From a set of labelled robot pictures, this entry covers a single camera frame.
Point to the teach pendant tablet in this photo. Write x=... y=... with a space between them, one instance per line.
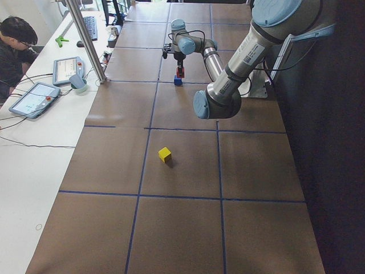
x=36 y=100
x=64 y=69

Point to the aluminium frame post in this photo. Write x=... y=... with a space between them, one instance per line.
x=88 y=44

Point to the white mount base plate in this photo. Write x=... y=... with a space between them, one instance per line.
x=254 y=86

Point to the blue wooden block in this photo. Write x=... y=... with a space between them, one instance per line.
x=177 y=81

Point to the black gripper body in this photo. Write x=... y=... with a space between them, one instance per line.
x=179 y=57

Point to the seated person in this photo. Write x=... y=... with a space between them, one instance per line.
x=17 y=37

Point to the light blue tape roll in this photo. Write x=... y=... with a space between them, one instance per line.
x=78 y=84

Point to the yellow wooden block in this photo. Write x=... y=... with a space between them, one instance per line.
x=165 y=154

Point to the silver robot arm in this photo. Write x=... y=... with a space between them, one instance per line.
x=271 y=23

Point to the black keyboard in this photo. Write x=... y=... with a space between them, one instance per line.
x=91 y=26

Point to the metal cup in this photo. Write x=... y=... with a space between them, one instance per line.
x=115 y=30

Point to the near teach pendant tablet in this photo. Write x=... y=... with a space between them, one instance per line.
x=36 y=100

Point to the green plastic tool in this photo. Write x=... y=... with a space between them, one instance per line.
x=60 y=40

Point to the far teach pendant tablet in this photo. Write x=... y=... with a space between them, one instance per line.
x=64 y=69

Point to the red wooden block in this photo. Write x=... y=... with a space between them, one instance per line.
x=180 y=72

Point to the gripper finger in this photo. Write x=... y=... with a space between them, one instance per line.
x=180 y=67

